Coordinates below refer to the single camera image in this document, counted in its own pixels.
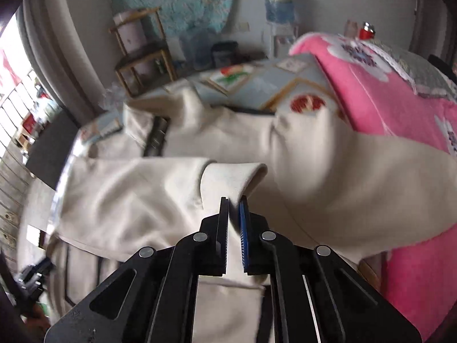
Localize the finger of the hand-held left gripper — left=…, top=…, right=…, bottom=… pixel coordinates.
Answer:
left=16, top=257, right=55, bottom=301

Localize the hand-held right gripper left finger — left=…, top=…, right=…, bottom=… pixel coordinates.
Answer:
left=45, top=197, right=229, bottom=343

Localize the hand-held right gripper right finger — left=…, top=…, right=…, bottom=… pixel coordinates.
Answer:
left=238, top=195, right=422, bottom=343

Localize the cream coat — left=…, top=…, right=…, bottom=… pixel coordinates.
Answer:
left=46, top=86, right=457, bottom=343

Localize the dark grey panel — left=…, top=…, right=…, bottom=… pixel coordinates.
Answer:
left=26, top=109, right=83, bottom=188

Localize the blue picture-print tablecloth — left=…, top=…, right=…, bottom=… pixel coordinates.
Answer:
left=77, top=52, right=354, bottom=151

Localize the clear plastic bag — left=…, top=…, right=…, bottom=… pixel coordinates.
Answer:
left=103, top=81, right=126, bottom=108

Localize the black bin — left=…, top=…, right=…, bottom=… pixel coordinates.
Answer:
left=212, top=41, right=239, bottom=67

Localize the window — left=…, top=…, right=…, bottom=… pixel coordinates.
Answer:
left=0, top=13, right=62, bottom=159

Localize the pink floral blanket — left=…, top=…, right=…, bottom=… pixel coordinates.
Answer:
left=289, top=32, right=457, bottom=343

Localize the clear blue water jug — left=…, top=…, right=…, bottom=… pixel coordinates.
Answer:
left=179, top=30, right=215, bottom=71

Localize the wooden shelf stand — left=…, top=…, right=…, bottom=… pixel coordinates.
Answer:
left=109, top=7, right=177, bottom=97

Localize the white cylindrical container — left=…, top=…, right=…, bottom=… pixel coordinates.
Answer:
left=117, top=11, right=148, bottom=45

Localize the blue water dispenser bottle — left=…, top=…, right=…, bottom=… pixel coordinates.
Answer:
left=264, top=0, right=298, bottom=25

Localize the beige curtain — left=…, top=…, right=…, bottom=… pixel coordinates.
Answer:
left=17, top=0, right=109, bottom=126

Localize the small red object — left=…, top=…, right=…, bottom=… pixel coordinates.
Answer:
left=359, top=21, right=375, bottom=41

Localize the grey patterned cushion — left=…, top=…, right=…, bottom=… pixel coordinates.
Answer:
left=371, top=37, right=457, bottom=101

